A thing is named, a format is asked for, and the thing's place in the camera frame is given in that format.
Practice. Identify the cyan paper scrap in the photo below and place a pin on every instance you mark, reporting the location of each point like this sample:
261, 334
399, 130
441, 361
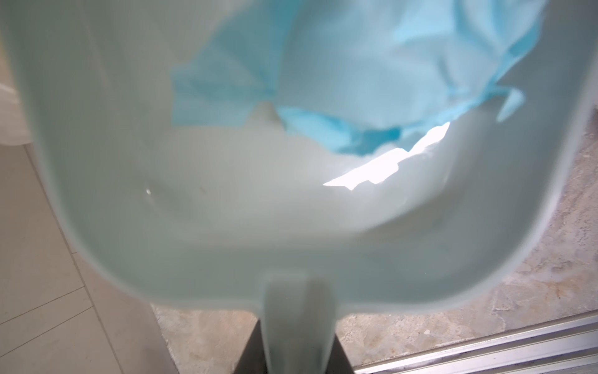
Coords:
357, 75

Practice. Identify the aluminium mounting rail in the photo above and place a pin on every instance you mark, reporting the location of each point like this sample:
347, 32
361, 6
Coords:
567, 345

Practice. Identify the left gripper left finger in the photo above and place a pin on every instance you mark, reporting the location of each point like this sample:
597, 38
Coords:
253, 357

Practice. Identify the grey-green plastic dustpan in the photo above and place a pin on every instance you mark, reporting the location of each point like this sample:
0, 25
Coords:
244, 219

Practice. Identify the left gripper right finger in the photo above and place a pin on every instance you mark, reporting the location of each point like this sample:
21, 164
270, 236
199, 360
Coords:
338, 362

